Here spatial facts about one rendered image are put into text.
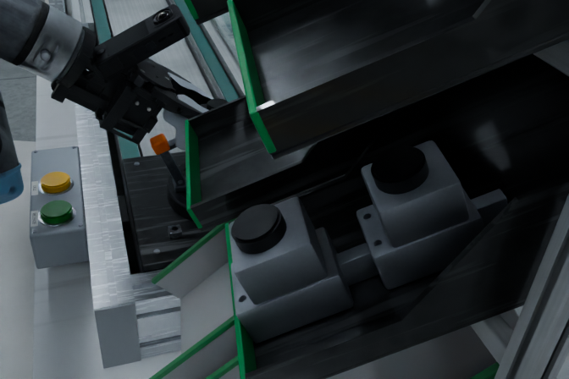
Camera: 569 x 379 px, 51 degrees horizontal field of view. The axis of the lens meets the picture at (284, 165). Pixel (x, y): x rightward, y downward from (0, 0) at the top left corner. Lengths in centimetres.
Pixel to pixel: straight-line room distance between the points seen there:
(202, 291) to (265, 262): 33
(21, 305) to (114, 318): 19
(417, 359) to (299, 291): 14
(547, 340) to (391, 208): 10
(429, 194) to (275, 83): 10
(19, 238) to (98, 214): 19
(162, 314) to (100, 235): 14
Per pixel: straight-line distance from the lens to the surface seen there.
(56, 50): 69
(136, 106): 73
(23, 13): 69
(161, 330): 77
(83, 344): 83
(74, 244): 85
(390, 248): 34
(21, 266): 95
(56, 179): 91
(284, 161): 47
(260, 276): 33
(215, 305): 62
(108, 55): 71
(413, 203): 32
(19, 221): 103
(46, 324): 86
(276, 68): 30
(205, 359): 55
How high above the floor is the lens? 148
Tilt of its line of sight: 34 degrees down
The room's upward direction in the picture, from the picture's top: 4 degrees clockwise
